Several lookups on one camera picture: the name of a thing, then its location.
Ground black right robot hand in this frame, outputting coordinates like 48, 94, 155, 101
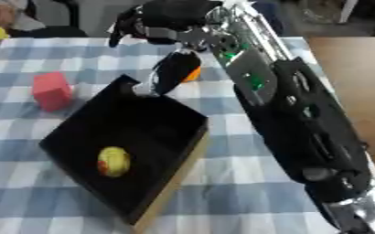
107, 0, 226, 96

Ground red block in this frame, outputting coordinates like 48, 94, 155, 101
30, 71, 76, 113

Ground black chair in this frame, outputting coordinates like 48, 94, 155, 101
8, 0, 91, 39

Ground orange block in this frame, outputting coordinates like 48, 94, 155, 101
181, 65, 204, 83

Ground yellow toy fruit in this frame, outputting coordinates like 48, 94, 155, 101
94, 145, 134, 178

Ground person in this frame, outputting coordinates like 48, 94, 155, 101
0, 0, 48, 32

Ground black open box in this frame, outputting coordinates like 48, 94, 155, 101
37, 73, 212, 234

